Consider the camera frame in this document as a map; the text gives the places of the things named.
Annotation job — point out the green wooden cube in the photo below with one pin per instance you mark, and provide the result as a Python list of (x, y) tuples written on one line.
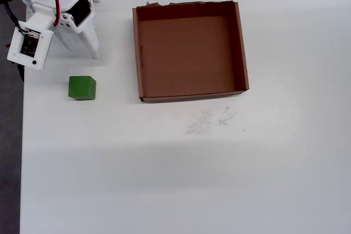
[(81, 87)]

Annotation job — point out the brown cardboard box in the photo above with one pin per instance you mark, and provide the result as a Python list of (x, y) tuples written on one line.
[(189, 58)]

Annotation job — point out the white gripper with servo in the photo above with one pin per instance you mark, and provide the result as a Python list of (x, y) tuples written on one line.
[(83, 14)]

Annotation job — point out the white square camera mount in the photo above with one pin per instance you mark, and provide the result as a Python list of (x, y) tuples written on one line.
[(28, 46)]

